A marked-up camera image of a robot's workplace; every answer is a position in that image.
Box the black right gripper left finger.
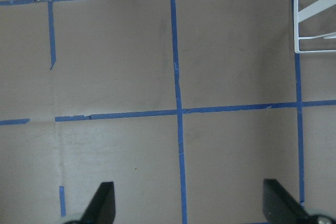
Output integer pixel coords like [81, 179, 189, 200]
[63, 182, 116, 224]

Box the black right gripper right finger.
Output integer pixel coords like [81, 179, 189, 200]
[263, 179, 335, 224]

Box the white wire cup rack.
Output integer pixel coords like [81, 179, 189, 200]
[293, 0, 335, 54]

